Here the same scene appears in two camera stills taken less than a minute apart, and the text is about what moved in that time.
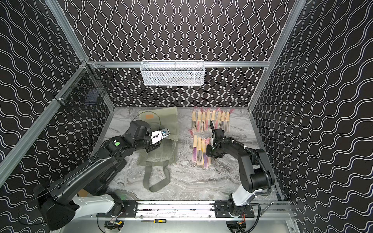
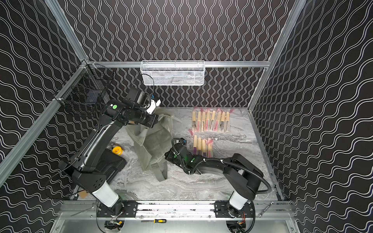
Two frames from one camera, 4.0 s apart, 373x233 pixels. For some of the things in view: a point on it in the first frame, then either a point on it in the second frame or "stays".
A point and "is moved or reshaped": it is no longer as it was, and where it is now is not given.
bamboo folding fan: x=208 y=120 stays
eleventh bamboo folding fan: x=205 y=156 stays
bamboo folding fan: x=199 y=151 stays
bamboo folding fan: x=222 y=124 stays
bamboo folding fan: x=213 y=116 stays
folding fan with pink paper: x=199 y=110 stays
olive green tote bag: x=163 y=121 is moved or reshaped
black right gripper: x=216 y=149 -> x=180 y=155
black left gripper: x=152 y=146 -> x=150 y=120
